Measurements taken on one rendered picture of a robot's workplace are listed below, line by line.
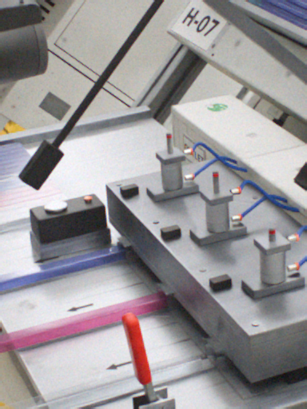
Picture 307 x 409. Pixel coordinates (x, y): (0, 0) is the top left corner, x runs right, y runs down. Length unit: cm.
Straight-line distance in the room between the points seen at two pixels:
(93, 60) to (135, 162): 95
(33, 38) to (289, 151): 46
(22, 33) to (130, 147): 66
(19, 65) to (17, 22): 3
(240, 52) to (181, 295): 44
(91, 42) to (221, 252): 132
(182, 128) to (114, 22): 102
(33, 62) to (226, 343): 31
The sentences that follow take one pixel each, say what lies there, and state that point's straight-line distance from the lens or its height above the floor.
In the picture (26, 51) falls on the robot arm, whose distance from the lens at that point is 75.
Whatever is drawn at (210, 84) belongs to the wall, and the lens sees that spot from 425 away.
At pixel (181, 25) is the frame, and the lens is 148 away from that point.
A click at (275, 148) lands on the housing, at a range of 116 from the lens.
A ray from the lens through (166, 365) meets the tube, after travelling 92.
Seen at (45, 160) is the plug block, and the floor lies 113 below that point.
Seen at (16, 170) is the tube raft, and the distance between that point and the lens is 133.
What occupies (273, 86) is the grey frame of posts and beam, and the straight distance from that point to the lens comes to 125.
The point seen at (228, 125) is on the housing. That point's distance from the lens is 123.
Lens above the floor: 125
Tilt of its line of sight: 6 degrees down
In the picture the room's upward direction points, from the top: 36 degrees clockwise
